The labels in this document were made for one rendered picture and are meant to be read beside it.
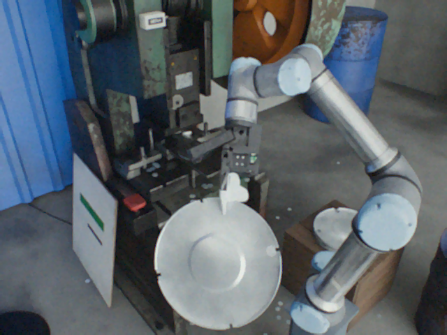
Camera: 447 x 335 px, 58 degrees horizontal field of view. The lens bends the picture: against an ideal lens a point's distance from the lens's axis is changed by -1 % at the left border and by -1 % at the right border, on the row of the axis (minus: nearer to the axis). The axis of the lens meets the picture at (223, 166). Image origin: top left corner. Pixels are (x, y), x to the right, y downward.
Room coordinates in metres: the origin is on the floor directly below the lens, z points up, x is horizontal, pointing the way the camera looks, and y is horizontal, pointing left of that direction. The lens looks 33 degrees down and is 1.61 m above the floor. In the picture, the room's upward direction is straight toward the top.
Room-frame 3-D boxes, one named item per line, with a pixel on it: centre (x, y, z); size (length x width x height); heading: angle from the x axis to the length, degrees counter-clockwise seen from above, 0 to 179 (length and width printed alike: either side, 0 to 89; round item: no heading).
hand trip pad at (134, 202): (1.11, 0.30, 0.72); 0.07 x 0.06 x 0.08; 40
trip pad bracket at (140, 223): (1.12, 0.29, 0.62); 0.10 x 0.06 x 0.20; 130
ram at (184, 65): (1.46, 0.17, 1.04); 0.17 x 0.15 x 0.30; 40
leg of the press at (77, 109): (1.43, 0.49, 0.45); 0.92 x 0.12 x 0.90; 40
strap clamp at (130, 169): (1.39, 0.33, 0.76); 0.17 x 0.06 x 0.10; 130
